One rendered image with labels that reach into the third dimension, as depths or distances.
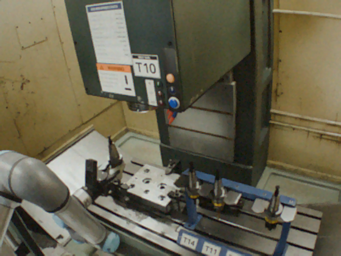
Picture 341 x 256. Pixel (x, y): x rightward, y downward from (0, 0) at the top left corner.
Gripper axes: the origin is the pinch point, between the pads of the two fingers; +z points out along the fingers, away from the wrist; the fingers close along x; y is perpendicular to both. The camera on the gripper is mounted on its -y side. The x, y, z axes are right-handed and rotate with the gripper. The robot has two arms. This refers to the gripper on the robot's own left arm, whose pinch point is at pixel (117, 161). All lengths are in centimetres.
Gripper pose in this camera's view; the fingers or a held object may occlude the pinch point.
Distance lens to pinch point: 118.5
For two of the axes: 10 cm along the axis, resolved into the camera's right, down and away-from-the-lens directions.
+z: 5.2, -5.0, 6.9
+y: 1.2, 8.4, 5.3
